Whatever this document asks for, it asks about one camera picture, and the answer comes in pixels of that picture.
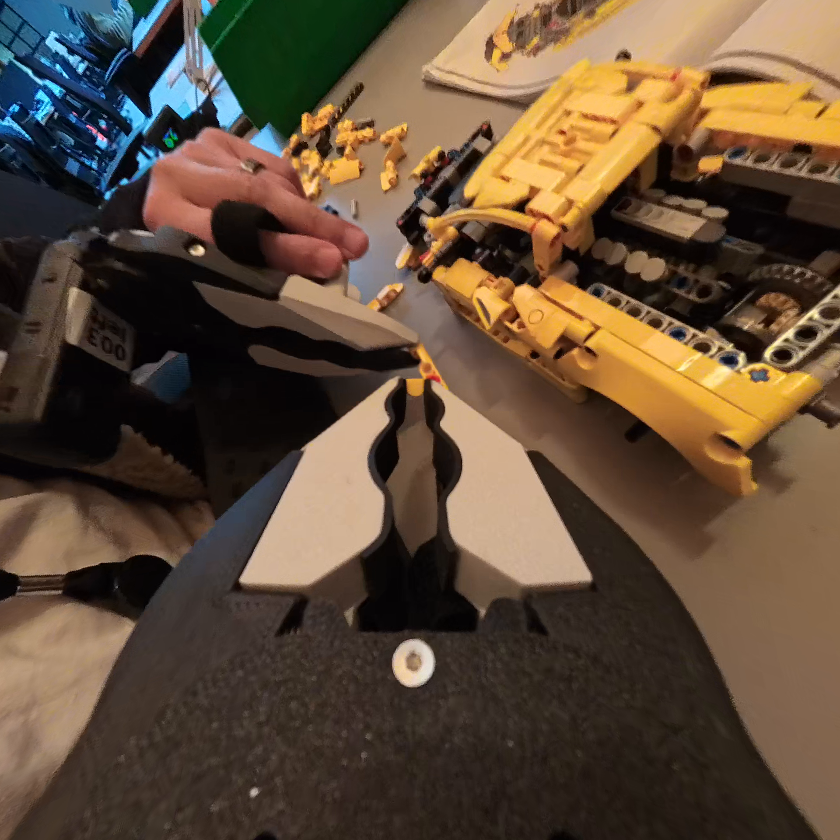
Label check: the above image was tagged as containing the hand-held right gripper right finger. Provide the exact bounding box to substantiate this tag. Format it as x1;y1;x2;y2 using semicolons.
427;379;595;616

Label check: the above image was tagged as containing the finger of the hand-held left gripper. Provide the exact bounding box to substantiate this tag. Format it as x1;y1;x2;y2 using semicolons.
193;279;421;353
248;343;429;379

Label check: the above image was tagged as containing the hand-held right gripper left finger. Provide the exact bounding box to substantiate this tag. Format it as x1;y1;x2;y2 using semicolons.
238;378;406;630

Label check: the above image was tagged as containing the small yellow brick assembly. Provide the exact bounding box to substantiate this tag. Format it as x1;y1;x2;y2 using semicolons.
406;344;450;397

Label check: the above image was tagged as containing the yellow brick car model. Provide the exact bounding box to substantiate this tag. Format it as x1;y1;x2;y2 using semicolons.
394;49;840;497

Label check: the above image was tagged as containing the person's left forearm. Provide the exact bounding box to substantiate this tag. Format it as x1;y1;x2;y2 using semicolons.
97;176;156;232

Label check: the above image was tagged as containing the grey desk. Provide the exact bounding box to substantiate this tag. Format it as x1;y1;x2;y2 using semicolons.
249;0;840;840

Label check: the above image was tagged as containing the person's left hand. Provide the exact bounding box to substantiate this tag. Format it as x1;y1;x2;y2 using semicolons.
141;126;371;280

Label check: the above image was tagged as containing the black device green light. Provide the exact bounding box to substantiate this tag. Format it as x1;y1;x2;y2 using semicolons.
142;104;222;154

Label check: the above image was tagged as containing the fleece lined jacket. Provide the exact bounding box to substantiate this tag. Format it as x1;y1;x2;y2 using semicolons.
0;420;212;501

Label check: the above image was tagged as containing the pile of yellow bricks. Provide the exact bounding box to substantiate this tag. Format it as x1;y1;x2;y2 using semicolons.
281;82;448;199

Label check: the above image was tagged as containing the wooden board document stand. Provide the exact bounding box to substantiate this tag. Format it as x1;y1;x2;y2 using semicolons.
166;0;219;94

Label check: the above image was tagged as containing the green plastic bin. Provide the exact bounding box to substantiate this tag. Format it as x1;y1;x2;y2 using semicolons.
196;0;412;140

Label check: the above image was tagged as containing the open instruction booklet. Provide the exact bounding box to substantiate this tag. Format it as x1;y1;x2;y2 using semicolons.
422;0;840;107

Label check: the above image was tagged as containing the black cord toggle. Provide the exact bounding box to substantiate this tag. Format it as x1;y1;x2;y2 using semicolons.
0;553;174;619

